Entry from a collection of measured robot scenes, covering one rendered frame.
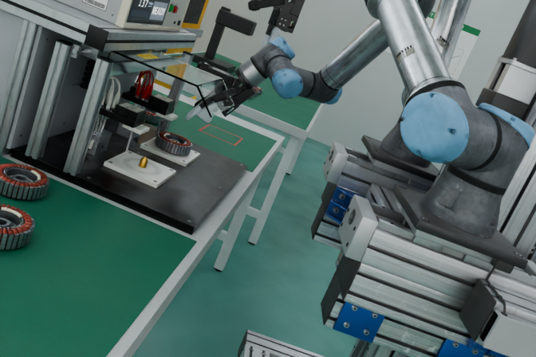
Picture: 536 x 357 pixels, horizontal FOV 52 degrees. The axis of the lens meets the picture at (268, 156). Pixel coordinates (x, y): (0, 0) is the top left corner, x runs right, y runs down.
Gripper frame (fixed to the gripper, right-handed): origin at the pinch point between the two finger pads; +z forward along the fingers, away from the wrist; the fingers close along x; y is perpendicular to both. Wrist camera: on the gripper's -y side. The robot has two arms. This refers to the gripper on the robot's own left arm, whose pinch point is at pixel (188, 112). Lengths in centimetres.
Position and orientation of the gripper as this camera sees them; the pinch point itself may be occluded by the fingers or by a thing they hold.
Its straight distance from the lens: 163.8
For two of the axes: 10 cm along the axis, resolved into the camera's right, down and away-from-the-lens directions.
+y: 6.1, 7.6, 2.3
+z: -7.9, 5.7, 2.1
